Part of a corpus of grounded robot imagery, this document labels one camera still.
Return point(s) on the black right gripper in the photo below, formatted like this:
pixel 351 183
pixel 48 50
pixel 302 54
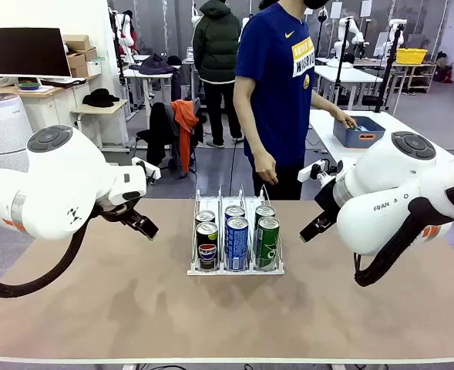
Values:
pixel 328 204

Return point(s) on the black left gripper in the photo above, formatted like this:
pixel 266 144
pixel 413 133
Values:
pixel 120 214

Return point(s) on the person's left forearm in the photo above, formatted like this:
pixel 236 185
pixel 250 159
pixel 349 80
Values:
pixel 323 102

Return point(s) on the person's right forearm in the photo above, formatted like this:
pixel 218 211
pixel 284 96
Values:
pixel 249 131

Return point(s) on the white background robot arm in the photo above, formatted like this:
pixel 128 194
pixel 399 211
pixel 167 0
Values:
pixel 395 32
pixel 344 32
pixel 123 32

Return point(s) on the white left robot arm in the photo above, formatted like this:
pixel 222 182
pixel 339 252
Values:
pixel 57 181

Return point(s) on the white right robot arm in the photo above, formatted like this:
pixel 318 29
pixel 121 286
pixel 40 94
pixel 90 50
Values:
pixel 384 173

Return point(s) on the green beverage can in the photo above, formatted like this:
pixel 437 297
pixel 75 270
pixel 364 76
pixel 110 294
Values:
pixel 265 210
pixel 267 246

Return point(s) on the blue beverage can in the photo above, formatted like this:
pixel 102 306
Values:
pixel 234 211
pixel 237 246

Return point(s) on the clear plastic can dispenser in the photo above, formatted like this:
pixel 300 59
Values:
pixel 226 272

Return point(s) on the person's right hand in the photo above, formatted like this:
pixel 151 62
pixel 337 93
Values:
pixel 267 171

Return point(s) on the person's left hand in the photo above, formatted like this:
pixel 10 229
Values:
pixel 346 119

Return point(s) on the black Pepsi can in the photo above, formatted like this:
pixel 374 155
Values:
pixel 204 216
pixel 207 250

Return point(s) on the black chair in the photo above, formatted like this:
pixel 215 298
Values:
pixel 143 135

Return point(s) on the black jacket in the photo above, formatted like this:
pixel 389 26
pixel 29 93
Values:
pixel 159 131

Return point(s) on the large white table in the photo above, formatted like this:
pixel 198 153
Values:
pixel 323 129

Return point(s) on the orange jacket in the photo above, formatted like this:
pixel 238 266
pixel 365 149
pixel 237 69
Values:
pixel 183 123

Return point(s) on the small white side table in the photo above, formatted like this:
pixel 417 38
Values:
pixel 103 109

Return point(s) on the black hat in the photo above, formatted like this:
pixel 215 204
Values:
pixel 100 99

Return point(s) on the white lab desk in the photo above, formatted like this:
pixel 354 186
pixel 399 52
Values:
pixel 147 77
pixel 350 75

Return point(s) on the white desk cabinet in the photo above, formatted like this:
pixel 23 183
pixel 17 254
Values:
pixel 53 108

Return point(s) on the person in blue shirt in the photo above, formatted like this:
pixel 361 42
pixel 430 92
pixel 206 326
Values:
pixel 273 77

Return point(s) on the dark purple cloth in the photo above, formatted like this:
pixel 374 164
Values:
pixel 153 65

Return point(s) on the black tripod stand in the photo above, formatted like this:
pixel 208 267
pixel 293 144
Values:
pixel 389 69
pixel 341 65

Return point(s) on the small white box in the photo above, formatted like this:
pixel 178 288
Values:
pixel 94 68

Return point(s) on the black keyboard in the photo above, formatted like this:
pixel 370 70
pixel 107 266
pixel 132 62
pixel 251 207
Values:
pixel 62 81

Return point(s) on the brown cardboard box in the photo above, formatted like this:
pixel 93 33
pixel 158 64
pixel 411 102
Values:
pixel 79 71
pixel 76 60
pixel 76 41
pixel 91 54

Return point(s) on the wooden shelf table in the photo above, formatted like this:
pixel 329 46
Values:
pixel 415 77

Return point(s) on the green plate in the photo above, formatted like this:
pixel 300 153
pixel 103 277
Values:
pixel 29 84

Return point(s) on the person in dark green jacket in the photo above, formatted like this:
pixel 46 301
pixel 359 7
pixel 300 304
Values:
pixel 217 50

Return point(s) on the yellow plastic crate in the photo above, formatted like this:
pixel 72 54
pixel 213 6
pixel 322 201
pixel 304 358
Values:
pixel 411 56

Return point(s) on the red object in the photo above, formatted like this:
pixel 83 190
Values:
pixel 444 73

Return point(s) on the black computer monitor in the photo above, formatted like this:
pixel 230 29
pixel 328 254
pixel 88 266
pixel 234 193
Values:
pixel 26 52

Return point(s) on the white paper sign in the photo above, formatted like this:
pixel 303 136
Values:
pixel 336 10
pixel 365 8

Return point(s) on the black face mask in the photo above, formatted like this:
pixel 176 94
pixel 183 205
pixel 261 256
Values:
pixel 315 3

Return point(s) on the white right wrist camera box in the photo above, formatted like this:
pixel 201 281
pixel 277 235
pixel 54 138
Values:
pixel 307 172

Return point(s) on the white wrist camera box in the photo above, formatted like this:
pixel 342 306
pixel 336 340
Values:
pixel 151 171
pixel 307 172

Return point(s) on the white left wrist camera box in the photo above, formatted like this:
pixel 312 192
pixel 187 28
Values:
pixel 151 171

